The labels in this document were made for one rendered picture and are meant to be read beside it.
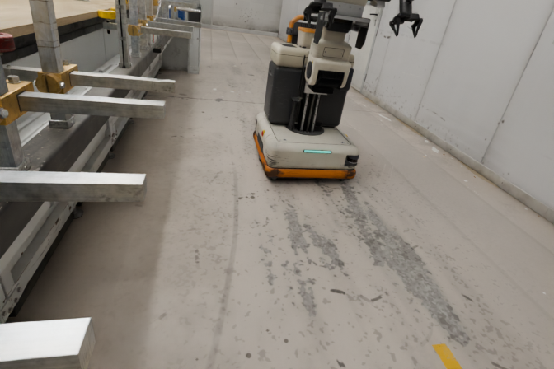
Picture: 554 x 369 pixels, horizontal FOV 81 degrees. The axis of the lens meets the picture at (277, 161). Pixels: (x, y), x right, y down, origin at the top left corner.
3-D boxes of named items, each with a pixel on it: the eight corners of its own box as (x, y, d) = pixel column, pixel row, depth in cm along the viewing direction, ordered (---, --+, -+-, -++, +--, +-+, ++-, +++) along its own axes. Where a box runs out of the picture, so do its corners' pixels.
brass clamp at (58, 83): (82, 83, 89) (80, 64, 87) (63, 97, 78) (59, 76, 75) (57, 81, 88) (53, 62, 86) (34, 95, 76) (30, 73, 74)
